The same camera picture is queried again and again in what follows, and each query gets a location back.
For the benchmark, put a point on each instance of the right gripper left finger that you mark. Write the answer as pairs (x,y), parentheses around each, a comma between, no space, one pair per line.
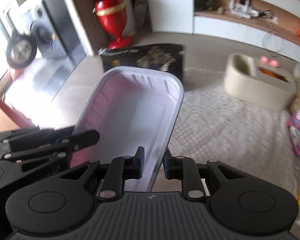
(120,170)

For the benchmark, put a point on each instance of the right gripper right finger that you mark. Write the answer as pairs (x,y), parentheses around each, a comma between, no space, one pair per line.
(185,170)

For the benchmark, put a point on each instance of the red white plastic tray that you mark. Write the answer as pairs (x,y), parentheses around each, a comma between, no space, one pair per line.
(131,107)

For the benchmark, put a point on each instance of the wooden side table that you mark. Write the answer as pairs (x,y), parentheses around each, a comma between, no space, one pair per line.
(11,119)

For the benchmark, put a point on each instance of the white lace tablecloth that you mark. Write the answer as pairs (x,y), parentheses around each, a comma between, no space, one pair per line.
(213,125)

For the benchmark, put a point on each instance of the round black pan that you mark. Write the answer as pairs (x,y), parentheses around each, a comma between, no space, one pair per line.
(21,51)

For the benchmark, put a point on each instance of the black snack bag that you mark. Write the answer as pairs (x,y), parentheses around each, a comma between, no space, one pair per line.
(165,57)

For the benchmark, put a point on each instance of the cream tissue box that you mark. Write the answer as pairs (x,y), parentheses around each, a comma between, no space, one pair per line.
(258,81)

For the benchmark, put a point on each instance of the washing machine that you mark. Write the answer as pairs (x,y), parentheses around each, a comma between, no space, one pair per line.
(31,18)

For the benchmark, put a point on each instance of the red trash bin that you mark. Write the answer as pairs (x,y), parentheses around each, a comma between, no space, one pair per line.
(112,16)

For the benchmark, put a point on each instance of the white wifi router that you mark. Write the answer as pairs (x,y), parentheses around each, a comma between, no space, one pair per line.
(243,10)

